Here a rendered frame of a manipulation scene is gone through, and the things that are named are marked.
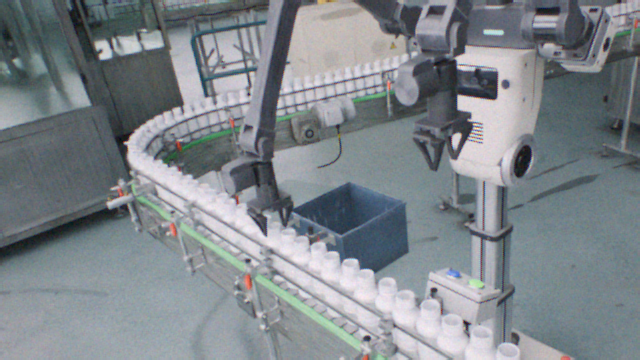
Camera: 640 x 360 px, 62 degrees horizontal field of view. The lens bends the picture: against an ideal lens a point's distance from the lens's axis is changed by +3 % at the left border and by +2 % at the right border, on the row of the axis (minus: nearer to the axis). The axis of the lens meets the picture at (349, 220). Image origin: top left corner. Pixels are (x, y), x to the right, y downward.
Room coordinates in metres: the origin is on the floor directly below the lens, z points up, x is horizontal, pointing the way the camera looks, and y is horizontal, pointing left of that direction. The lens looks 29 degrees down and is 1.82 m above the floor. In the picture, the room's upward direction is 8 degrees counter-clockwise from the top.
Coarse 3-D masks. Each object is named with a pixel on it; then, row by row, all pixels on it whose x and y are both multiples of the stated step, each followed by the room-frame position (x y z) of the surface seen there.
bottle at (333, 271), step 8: (328, 256) 1.05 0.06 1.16; (336, 256) 1.04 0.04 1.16; (328, 264) 1.02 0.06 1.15; (336, 264) 1.02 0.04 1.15; (328, 272) 1.02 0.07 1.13; (336, 272) 1.02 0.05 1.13; (328, 280) 1.01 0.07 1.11; (336, 280) 1.01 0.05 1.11; (328, 288) 1.01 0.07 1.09; (328, 296) 1.01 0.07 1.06; (336, 296) 1.01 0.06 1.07; (336, 304) 1.01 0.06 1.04; (328, 312) 1.02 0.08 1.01; (344, 312) 1.01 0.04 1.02
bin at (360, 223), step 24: (336, 192) 1.87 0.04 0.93; (360, 192) 1.86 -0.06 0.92; (312, 216) 1.79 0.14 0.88; (336, 216) 1.86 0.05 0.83; (360, 216) 1.88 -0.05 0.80; (384, 216) 1.61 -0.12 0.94; (336, 240) 1.51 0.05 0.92; (360, 240) 1.53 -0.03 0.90; (384, 240) 1.60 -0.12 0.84; (360, 264) 1.52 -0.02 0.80; (384, 264) 1.59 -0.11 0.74
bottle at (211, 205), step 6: (204, 192) 1.50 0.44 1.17; (210, 192) 1.51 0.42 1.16; (216, 192) 1.50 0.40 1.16; (210, 198) 1.48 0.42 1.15; (204, 204) 1.50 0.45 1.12; (210, 204) 1.48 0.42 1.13; (216, 204) 1.48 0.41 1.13; (210, 210) 1.47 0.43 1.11; (210, 222) 1.48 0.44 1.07; (216, 222) 1.47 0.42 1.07; (210, 228) 1.48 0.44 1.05; (216, 228) 1.47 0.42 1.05
